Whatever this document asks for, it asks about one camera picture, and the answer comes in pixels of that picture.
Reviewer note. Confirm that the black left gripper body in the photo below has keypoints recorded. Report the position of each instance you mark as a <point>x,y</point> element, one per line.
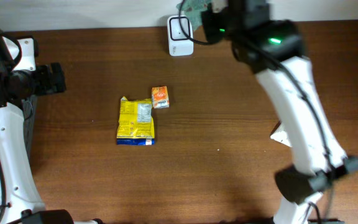
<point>43,83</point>

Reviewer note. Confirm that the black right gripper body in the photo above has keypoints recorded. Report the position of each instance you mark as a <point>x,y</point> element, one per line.
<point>218,24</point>

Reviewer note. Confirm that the mint green tissue packet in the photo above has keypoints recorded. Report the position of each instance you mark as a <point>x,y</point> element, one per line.
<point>192,9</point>

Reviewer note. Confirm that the orange white snack packet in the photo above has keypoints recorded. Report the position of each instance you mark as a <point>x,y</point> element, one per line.
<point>160,98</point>

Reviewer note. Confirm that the yellow snack packet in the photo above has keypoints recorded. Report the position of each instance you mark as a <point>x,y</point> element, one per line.
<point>136,124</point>

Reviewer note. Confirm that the white cream tube gold cap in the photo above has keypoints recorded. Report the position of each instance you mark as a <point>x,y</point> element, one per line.
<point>279,134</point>

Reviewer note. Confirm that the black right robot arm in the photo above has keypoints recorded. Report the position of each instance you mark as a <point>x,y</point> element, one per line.
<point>275,52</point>

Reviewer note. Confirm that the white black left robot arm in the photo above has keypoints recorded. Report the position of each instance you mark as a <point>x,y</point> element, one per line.
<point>20,79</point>

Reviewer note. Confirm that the white barcode scanner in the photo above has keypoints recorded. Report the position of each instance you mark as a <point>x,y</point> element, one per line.
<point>178,43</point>

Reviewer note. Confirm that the grey plastic mesh basket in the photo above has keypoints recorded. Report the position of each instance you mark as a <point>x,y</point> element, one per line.
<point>29,109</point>

